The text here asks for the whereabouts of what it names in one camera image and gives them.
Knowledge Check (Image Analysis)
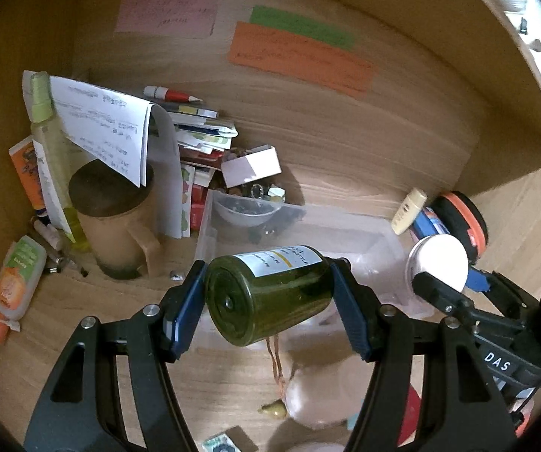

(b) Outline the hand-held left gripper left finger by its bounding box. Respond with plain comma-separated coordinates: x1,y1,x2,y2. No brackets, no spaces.
23,260,207,452

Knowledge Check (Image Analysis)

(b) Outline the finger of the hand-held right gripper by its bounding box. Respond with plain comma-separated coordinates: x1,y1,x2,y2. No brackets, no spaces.
468,266,541,340
413,270,516,335

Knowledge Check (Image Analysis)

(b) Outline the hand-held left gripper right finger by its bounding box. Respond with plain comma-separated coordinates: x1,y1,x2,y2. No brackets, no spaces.
329,257,516,452

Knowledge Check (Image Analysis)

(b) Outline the white tape roll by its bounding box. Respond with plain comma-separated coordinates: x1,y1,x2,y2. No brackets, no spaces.
408,235,469,293

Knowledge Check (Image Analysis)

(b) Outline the clear plastic bin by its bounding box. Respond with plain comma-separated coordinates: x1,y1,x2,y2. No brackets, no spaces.
195,189,433,354

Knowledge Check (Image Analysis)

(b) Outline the green glass bottle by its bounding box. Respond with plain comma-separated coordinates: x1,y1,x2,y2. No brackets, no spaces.
203,245,337,347

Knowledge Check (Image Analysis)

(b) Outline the wooden desktop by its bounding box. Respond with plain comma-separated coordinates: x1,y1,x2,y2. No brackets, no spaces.
0,141,541,452

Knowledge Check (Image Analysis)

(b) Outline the black and orange round case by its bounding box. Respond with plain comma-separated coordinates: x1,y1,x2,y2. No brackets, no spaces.
428,191,488,264

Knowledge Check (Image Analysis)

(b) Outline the blue patchwork pencil case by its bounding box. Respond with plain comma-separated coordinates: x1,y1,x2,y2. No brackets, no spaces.
411,209,450,242

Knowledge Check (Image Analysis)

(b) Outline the pale pink round item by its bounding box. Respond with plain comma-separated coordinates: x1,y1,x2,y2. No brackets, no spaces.
283,362,363,430

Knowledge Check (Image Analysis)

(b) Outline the cream lotion bottle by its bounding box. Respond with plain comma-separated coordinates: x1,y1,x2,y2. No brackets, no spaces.
391,187,428,235

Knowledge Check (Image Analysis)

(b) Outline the red round item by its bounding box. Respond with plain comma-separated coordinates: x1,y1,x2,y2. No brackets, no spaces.
403,383,425,440

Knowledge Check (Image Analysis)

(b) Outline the beige mug with dark lid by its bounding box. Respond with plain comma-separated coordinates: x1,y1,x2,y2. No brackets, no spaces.
69,159,165,279

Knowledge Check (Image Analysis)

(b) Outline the white bowl of clips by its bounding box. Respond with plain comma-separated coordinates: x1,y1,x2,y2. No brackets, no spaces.
215,183,288,229

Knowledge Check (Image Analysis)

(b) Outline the small yellow-green bell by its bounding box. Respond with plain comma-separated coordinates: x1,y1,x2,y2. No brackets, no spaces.
258,399,288,421

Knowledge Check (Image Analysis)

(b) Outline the small printed card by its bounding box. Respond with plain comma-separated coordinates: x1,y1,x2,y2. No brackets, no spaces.
203,426,258,452

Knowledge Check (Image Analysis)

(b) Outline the small white cardboard box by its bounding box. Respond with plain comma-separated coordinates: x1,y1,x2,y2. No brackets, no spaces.
221,145,282,188

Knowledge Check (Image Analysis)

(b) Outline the small white stick tube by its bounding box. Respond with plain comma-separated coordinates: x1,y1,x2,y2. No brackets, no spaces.
34,220,62,248

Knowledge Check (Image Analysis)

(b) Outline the stack of books and papers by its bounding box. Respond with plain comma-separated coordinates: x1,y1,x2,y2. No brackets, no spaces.
167,104,239,238

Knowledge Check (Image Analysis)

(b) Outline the glue bottle with orange label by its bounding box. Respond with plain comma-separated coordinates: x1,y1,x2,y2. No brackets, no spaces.
0,235,47,321

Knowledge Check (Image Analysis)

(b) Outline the yellow-green spray bottle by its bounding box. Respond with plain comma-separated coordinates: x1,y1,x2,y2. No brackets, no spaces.
29,72,93,252

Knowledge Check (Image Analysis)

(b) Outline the white printed paper sheet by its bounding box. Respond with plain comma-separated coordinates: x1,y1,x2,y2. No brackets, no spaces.
22,70,181,241

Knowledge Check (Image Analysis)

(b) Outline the red and white correction pen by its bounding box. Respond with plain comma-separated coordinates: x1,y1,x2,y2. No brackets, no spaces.
143,86,204,103

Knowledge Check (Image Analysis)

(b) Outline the orange paper note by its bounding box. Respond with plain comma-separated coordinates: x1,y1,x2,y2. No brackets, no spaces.
227,21,375,101

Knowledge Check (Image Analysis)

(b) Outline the green paper note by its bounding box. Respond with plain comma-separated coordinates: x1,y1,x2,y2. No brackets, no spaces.
249,5,358,50

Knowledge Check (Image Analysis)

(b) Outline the pink paper note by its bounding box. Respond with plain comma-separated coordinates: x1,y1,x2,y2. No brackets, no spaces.
114,0,219,40

